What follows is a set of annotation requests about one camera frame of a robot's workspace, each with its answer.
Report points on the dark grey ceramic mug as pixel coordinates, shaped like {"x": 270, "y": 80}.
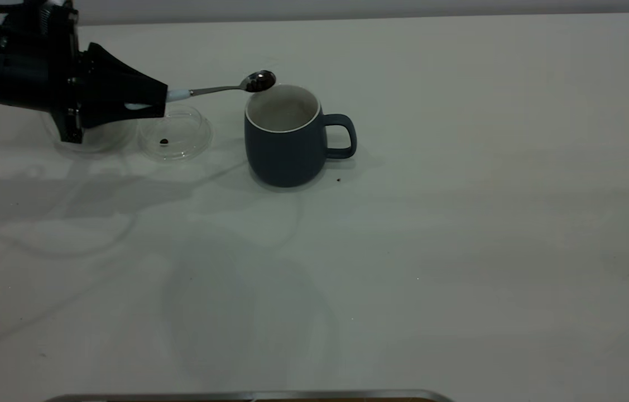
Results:
{"x": 283, "y": 159}

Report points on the double-wall clear glass cup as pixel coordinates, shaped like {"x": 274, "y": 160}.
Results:
{"x": 105, "y": 139}

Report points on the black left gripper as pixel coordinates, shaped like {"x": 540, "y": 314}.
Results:
{"x": 29, "y": 75}

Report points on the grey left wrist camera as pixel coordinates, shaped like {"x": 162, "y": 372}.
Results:
{"x": 35, "y": 22}

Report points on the round clear glass lid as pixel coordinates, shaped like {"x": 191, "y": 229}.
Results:
{"x": 186, "y": 148}

